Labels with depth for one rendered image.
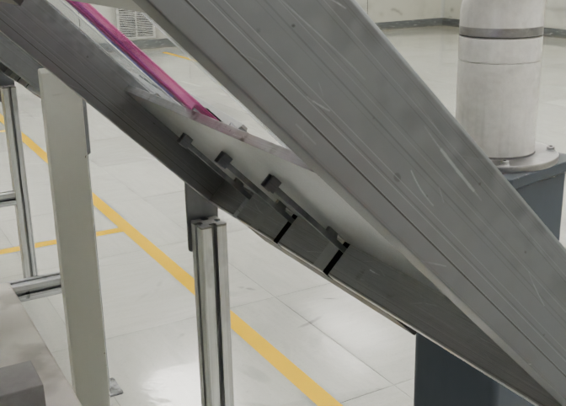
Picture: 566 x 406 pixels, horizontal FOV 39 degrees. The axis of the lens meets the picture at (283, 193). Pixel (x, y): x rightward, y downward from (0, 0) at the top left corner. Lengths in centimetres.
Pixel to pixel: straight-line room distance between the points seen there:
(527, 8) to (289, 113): 88
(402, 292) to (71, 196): 74
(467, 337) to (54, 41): 59
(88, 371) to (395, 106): 119
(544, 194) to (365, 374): 92
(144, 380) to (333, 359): 48
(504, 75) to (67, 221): 74
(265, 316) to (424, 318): 162
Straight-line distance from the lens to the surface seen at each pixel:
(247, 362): 210
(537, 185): 124
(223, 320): 120
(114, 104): 102
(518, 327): 46
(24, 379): 74
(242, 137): 73
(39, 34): 99
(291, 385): 200
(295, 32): 33
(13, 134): 254
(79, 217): 139
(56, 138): 135
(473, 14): 119
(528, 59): 120
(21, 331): 93
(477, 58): 120
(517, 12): 118
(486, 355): 68
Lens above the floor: 101
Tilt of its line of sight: 17 degrees down
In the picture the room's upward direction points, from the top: 1 degrees counter-clockwise
